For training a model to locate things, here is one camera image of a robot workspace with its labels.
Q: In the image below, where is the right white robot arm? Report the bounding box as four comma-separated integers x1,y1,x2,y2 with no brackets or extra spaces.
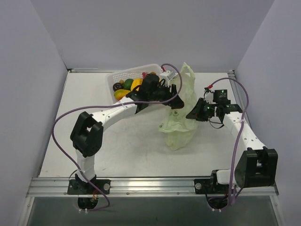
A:
186,98,278,193

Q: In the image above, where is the dark mangosteen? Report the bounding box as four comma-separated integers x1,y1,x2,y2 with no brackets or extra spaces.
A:
112,82,123,92

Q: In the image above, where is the green yellow mango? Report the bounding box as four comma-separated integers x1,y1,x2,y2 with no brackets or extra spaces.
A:
114,89,131,101

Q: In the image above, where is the green lime fruit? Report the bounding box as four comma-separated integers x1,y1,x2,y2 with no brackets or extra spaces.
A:
123,79,134,90

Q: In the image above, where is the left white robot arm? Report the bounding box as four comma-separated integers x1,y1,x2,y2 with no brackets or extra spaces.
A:
70,73,184,194

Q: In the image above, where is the light green plastic bag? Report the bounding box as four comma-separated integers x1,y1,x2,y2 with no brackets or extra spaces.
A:
158,63,198,151

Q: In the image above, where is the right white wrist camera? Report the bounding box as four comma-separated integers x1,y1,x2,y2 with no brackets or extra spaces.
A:
213,89,231,105

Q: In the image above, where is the yellow starfruit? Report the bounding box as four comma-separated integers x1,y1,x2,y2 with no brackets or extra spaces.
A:
130,78,143,91

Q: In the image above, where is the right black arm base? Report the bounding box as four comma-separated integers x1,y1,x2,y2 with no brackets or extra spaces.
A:
193,169,230,196

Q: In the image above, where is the white perforated plastic basket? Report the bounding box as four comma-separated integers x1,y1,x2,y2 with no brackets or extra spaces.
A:
105,64,163,104

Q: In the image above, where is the aluminium table edge rail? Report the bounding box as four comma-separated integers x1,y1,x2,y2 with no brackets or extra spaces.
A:
25,175,279,198

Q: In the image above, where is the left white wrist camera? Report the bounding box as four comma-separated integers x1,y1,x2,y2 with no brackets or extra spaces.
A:
159,70,177,87

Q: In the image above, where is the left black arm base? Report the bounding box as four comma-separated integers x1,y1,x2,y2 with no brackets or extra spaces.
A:
67,179,111,195

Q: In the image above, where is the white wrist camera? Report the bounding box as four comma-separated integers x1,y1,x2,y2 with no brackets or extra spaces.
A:
213,89,231,105
159,70,177,87

